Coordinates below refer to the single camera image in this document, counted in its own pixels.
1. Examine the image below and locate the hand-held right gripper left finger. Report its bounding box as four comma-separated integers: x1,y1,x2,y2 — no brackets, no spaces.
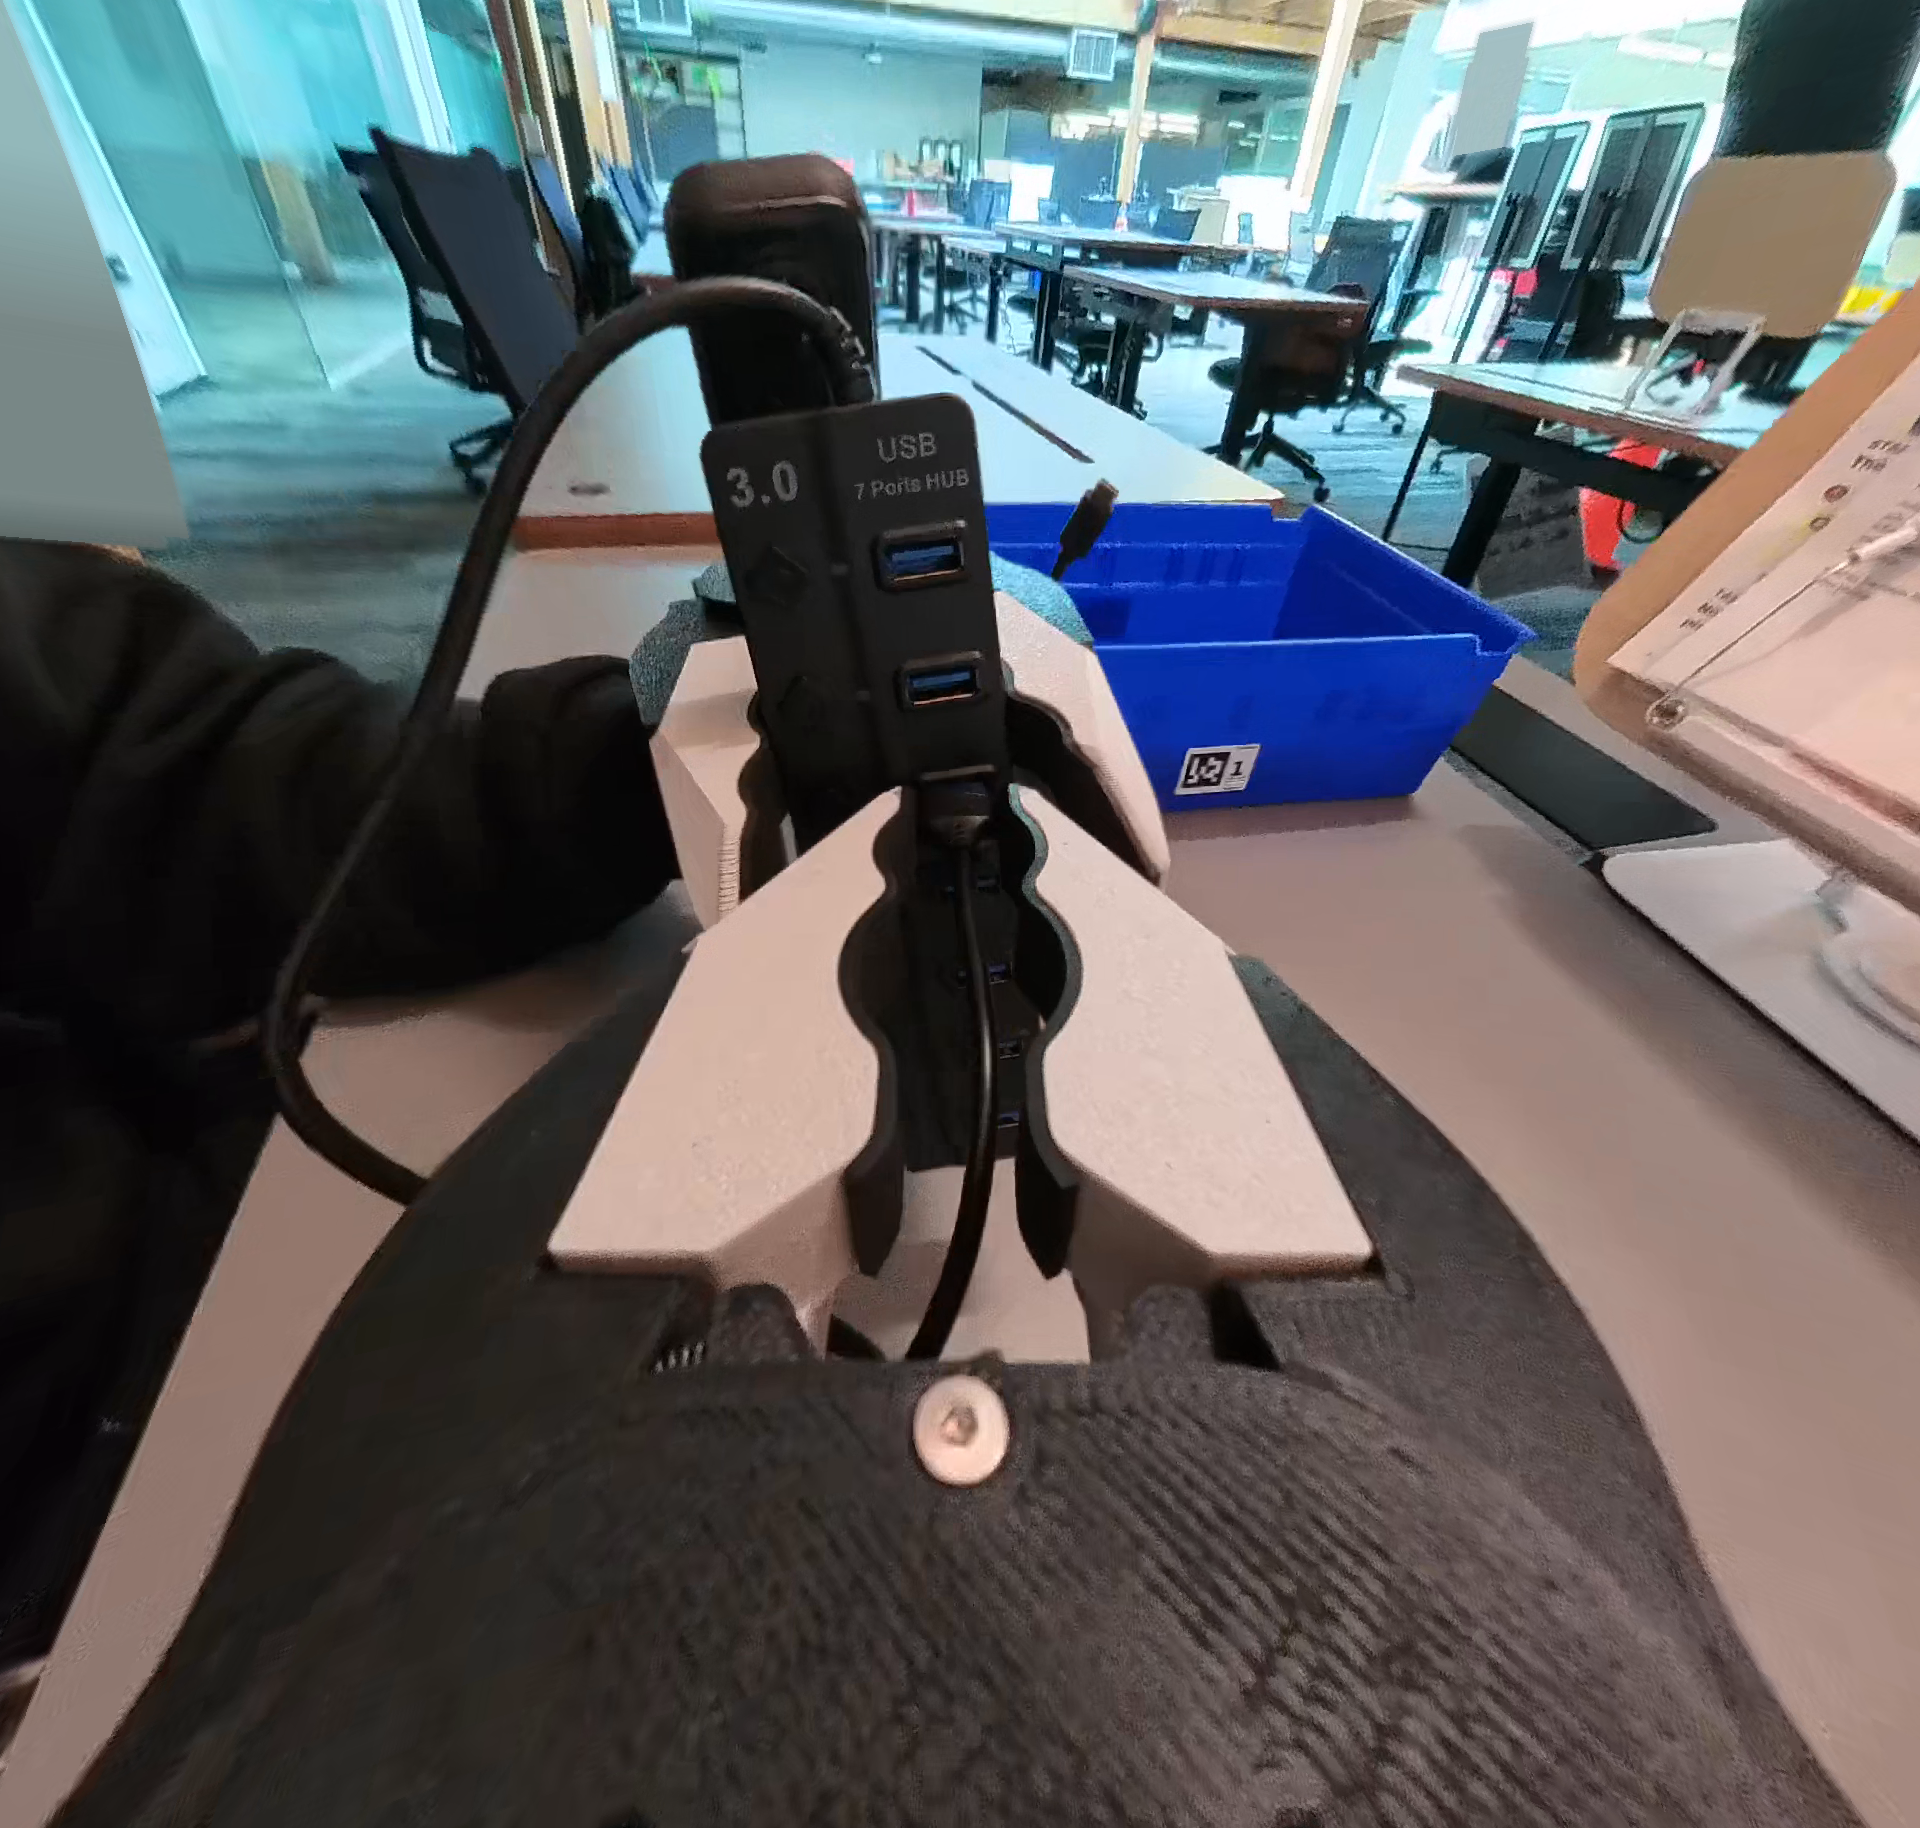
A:
545,789,916,1353

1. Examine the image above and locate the thick black hub cable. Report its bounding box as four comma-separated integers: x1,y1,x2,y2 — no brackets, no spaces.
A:
265,275,883,1213

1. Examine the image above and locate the person's torso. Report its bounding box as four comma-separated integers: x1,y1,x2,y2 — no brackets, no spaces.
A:
0,958,303,1696

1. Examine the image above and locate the wooden office desk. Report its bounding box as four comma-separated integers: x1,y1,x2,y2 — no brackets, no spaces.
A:
1396,359,1803,585
1056,266,1375,466

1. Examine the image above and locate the person's left forearm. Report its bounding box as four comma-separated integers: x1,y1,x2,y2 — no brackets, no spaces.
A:
0,538,679,1006

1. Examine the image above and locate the slim hub cable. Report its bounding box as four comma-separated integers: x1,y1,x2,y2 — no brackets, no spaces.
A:
1049,479,1124,582

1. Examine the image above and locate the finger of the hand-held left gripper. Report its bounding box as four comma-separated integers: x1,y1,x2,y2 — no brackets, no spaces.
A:
648,641,798,933
991,589,1173,886

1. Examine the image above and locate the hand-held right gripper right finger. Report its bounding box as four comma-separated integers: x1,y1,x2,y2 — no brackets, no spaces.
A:
1018,792,1379,1362

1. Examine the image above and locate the grey office desk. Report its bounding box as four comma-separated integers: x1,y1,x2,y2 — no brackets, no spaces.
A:
517,335,1291,554

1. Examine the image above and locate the instruction sheet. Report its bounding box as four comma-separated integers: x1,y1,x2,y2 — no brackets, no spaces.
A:
1607,359,1920,826

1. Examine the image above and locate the blue plastic bin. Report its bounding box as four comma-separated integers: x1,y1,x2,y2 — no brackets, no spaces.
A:
982,500,1534,812

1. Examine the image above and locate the black monitor on stand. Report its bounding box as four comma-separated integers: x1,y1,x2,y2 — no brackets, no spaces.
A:
1476,119,1592,360
1566,103,1712,360

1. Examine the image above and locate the black acoustic panel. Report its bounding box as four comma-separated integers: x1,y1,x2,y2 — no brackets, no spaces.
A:
1716,0,1898,164

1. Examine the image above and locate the black office chair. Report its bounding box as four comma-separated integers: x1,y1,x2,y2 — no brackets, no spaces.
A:
1207,214,1433,502
336,132,632,498

